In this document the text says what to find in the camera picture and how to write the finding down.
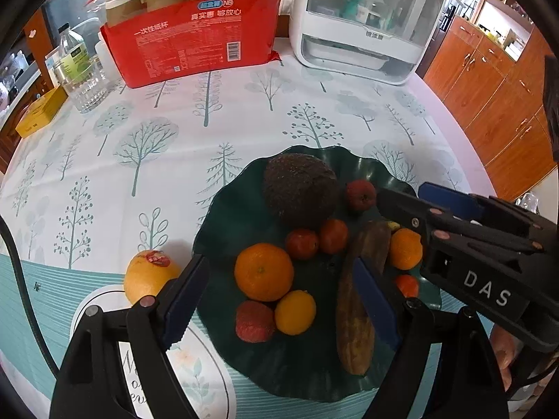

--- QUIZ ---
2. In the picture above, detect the red paper cup package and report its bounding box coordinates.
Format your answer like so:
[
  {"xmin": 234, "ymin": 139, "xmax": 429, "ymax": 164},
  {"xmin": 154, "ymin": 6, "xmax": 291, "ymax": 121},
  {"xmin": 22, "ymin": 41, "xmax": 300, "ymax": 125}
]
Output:
[{"xmin": 87, "ymin": 0, "xmax": 281, "ymax": 88}]

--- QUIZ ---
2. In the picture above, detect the yellow cardboard box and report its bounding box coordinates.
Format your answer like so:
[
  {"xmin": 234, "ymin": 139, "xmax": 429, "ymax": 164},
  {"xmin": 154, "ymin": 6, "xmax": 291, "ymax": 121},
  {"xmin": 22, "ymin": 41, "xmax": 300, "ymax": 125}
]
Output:
[{"xmin": 16, "ymin": 86, "xmax": 67, "ymax": 138}]

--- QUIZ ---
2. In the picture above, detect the large orange mandarin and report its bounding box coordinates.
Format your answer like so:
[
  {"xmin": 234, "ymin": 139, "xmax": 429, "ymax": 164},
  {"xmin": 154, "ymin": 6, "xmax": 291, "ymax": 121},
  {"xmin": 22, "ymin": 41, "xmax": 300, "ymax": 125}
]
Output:
[{"xmin": 234, "ymin": 243, "xmax": 295, "ymax": 302}]

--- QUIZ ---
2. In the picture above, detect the dark brown avocado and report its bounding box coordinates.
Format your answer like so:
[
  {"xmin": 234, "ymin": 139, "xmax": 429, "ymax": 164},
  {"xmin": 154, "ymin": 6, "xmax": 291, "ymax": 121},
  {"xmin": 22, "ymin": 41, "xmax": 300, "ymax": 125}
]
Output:
[{"xmin": 262, "ymin": 153, "xmax": 339, "ymax": 225}]

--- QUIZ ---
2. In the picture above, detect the white plastic storage cabinet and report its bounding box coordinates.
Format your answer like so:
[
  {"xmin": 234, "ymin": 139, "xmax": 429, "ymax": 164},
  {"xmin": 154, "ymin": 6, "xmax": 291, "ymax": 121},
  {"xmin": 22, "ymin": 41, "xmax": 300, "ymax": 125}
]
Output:
[{"xmin": 289, "ymin": 0, "xmax": 445, "ymax": 85}]

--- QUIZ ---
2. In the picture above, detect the black cable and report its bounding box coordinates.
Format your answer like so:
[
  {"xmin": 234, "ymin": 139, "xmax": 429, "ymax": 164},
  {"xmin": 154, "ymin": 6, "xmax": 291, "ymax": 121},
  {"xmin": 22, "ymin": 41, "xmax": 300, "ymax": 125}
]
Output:
[{"xmin": 0, "ymin": 215, "xmax": 60, "ymax": 380}]

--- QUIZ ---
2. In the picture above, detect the white floral round placemat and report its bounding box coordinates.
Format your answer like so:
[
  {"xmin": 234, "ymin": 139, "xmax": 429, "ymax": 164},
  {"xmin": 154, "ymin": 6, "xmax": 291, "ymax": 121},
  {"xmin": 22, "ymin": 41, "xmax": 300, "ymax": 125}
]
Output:
[{"xmin": 70, "ymin": 285, "xmax": 237, "ymax": 419}]

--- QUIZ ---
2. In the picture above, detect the dark green scalloped plate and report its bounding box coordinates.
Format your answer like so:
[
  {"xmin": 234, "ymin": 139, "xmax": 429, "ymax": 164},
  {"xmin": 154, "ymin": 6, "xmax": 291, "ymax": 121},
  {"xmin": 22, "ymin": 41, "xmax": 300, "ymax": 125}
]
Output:
[{"xmin": 193, "ymin": 158, "xmax": 393, "ymax": 402}]

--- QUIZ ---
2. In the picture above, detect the orange wooden cabinet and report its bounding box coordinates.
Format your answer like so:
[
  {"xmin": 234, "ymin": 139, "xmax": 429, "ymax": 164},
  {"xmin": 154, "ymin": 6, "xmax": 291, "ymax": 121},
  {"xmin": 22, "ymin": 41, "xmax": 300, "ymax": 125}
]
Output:
[{"xmin": 423, "ymin": 16, "xmax": 554, "ymax": 200}]

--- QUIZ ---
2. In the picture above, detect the white plastic bottle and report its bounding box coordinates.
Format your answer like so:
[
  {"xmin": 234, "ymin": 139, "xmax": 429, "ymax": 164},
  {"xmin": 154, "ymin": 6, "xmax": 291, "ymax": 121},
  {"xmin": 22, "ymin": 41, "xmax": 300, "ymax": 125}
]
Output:
[{"xmin": 95, "ymin": 39, "xmax": 112, "ymax": 70}]

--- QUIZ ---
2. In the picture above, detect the yellow grapefruit with sticker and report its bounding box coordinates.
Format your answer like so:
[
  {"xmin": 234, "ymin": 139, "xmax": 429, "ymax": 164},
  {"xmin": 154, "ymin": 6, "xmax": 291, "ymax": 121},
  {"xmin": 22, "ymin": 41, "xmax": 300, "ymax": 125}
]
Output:
[{"xmin": 123, "ymin": 250, "xmax": 182, "ymax": 304}]

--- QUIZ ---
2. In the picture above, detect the ribbed clear drinking glass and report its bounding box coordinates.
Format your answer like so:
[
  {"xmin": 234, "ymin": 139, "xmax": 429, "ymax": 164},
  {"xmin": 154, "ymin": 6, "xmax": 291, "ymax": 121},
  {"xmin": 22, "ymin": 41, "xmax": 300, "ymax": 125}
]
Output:
[{"xmin": 64, "ymin": 57, "xmax": 111, "ymax": 113}]

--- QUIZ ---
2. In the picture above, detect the person's right hand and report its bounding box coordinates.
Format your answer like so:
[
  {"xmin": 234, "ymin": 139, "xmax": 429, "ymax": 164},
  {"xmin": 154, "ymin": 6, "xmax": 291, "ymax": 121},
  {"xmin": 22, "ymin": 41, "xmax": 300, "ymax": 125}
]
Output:
[{"xmin": 490, "ymin": 324, "xmax": 519, "ymax": 390}]

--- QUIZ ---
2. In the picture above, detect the tree print tablecloth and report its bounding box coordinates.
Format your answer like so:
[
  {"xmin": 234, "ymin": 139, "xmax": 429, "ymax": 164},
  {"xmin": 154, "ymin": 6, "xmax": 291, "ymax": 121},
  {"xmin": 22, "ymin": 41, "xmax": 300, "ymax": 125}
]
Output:
[{"xmin": 0, "ymin": 36, "xmax": 503, "ymax": 419}]

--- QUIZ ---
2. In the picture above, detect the small red tomato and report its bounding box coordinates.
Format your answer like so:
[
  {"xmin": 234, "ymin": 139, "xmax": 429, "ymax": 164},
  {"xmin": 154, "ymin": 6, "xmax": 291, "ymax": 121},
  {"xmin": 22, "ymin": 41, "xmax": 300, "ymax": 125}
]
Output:
[
  {"xmin": 319, "ymin": 219, "xmax": 349, "ymax": 255},
  {"xmin": 284, "ymin": 229, "xmax": 319, "ymax": 260}
]

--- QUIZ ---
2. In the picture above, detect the small orange kumquat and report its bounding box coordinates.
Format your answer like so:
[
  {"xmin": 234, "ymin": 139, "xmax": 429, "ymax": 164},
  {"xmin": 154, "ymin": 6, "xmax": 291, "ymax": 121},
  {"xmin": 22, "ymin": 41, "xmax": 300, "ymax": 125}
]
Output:
[{"xmin": 275, "ymin": 291, "xmax": 317, "ymax": 336}]

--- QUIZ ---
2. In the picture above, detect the clear plastic bottle green label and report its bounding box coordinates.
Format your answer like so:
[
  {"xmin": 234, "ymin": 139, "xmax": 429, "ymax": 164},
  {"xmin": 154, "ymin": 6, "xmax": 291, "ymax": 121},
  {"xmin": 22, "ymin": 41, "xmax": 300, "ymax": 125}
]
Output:
[{"xmin": 54, "ymin": 23, "xmax": 93, "ymax": 94}]

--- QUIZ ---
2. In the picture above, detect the red lychee fruit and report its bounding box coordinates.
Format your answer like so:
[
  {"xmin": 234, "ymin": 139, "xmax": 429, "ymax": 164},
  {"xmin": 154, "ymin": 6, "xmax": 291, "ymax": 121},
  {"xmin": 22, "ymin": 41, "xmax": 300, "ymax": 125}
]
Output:
[
  {"xmin": 235, "ymin": 301, "xmax": 276, "ymax": 343},
  {"xmin": 345, "ymin": 179, "xmax": 377, "ymax": 211}
]

